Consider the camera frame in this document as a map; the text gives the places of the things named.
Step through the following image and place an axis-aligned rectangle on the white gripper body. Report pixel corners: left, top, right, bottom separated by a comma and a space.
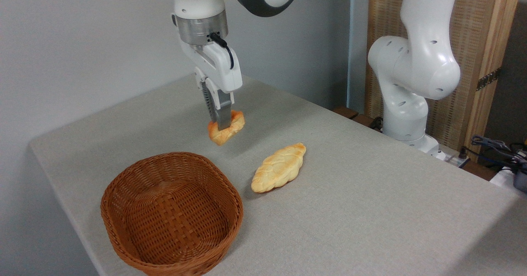
180, 39, 243, 92

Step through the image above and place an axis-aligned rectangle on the dark metal hinge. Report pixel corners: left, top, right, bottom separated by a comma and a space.
476, 67, 502, 91

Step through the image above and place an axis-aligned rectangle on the dark grey device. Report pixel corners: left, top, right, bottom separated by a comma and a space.
513, 163, 527, 193

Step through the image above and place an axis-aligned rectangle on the brown wicker basket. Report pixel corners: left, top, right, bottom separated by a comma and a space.
100, 152, 244, 276

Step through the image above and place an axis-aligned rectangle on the white vertical wall conduit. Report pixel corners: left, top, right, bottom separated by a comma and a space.
347, 0, 356, 110

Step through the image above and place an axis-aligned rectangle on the silver metal wrist flange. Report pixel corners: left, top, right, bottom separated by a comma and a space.
176, 10, 229, 47

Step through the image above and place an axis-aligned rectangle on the white box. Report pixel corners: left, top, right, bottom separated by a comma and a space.
489, 167, 517, 188

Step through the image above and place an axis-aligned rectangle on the blue black cable bundle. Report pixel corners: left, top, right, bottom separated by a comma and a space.
471, 135, 527, 166

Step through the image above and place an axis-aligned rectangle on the long braided pale bread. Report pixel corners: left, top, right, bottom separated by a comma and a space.
251, 143, 307, 193

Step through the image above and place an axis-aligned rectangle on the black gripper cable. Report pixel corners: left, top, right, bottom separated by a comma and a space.
209, 32, 235, 70

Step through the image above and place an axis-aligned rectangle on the round orange bread roll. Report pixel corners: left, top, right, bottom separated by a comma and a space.
207, 110, 246, 146

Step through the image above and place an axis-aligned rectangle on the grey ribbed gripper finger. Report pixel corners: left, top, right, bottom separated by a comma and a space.
194, 67, 211, 112
206, 77, 236, 131

